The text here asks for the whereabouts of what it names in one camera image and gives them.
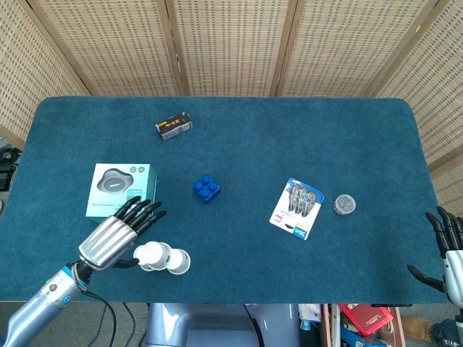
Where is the small dark cardboard box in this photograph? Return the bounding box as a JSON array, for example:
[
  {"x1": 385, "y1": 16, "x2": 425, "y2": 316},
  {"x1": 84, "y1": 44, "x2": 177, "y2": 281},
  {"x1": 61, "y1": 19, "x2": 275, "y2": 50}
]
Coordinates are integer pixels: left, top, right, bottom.
[{"x1": 155, "y1": 112, "x2": 194, "y2": 142}]

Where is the red flat box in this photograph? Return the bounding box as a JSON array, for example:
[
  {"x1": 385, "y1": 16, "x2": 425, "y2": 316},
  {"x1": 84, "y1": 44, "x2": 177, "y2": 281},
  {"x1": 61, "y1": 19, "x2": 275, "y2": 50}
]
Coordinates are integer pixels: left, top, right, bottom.
[{"x1": 339, "y1": 303, "x2": 394, "y2": 337}]

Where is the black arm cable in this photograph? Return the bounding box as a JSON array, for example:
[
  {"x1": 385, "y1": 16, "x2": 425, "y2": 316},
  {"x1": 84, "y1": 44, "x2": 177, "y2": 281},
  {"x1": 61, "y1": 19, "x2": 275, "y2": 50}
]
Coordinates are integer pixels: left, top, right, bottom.
[{"x1": 81, "y1": 291, "x2": 117, "y2": 347}]

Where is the brown shoe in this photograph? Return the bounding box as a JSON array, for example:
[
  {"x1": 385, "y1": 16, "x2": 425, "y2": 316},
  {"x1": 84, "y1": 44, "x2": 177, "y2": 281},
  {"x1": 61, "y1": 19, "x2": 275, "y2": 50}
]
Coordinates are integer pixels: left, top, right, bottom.
[{"x1": 401, "y1": 315, "x2": 435, "y2": 341}]

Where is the woven wooden folding screen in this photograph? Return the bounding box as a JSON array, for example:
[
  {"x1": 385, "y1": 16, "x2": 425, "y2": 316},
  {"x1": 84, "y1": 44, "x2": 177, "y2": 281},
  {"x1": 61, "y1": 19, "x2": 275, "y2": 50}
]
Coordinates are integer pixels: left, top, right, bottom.
[{"x1": 0, "y1": 0, "x2": 463, "y2": 218}]

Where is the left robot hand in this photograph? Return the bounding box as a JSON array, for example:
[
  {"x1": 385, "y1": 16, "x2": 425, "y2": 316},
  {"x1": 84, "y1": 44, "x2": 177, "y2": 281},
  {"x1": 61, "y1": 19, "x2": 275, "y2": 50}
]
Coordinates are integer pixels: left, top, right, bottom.
[{"x1": 77, "y1": 196, "x2": 168, "y2": 271}]

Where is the blue carpet table cover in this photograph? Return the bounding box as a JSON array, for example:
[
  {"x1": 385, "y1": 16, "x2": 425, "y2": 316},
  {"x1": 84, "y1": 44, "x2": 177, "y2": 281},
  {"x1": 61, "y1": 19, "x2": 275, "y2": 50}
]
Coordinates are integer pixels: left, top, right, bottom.
[{"x1": 0, "y1": 95, "x2": 457, "y2": 304}]

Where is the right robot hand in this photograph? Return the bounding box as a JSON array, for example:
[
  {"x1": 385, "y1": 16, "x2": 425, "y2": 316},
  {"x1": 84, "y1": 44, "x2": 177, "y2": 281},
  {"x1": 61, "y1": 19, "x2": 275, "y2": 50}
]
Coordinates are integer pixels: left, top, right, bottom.
[{"x1": 407, "y1": 205, "x2": 463, "y2": 308}]

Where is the blue toy building brick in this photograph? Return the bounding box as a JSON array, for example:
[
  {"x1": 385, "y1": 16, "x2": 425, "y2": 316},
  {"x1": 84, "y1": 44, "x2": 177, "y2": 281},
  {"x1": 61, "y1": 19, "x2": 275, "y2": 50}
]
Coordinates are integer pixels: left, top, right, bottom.
[{"x1": 192, "y1": 174, "x2": 221, "y2": 205}]

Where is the round patterned tin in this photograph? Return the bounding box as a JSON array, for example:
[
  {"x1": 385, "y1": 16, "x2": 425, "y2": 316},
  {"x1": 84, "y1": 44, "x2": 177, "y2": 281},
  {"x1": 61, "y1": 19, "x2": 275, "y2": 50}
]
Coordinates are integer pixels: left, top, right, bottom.
[{"x1": 332, "y1": 194, "x2": 357, "y2": 217}]

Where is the teal Philips product box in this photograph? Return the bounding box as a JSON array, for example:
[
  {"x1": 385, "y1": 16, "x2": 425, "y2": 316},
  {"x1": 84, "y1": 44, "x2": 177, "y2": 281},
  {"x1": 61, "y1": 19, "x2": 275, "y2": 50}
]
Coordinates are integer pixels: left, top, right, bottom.
[{"x1": 85, "y1": 163, "x2": 158, "y2": 218}]

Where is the wooden rack frame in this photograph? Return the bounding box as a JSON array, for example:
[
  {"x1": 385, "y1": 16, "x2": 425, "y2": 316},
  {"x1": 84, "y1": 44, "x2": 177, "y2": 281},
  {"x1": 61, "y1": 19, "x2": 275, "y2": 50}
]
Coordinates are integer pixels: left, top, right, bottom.
[{"x1": 320, "y1": 303, "x2": 341, "y2": 347}]

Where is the black equipment beside table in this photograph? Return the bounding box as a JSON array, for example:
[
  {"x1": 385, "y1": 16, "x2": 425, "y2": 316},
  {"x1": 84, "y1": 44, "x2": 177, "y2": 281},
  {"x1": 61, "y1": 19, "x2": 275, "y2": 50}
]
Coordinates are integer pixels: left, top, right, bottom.
[{"x1": 0, "y1": 146, "x2": 20, "y2": 192}]

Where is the grey robot torso base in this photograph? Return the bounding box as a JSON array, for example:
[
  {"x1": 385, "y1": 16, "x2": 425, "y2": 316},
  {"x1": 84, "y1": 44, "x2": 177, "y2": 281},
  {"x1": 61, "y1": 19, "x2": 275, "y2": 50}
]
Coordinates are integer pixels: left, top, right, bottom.
[{"x1": 144, "y1": 302, "x2": 302, "y2": 347}]

